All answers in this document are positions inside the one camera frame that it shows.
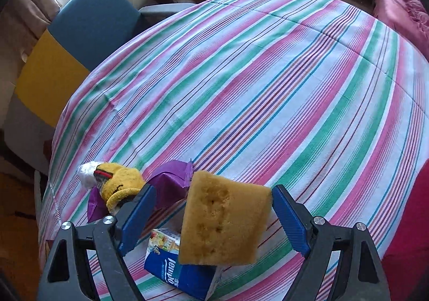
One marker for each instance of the red cloth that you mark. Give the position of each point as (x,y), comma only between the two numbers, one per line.
(412,237)

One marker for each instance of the white plastic wrap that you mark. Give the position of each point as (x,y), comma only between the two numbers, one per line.
(87,173)

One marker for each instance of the pink bedding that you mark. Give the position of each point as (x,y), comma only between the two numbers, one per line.
(402,9)

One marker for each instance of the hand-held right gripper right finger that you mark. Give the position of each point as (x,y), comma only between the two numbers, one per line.
(295,227)

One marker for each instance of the grey yellow blue chair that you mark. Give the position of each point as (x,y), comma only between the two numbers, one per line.
(90,19)

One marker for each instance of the beige patterned curtain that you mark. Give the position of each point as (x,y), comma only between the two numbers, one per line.
(30,9)

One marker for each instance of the yellow sponge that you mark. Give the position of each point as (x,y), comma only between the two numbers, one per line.
(221,217)

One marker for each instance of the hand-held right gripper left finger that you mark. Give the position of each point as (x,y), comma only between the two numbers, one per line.
(134,220)

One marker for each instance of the blue tissue pack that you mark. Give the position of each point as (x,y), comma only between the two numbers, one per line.
(174,274)

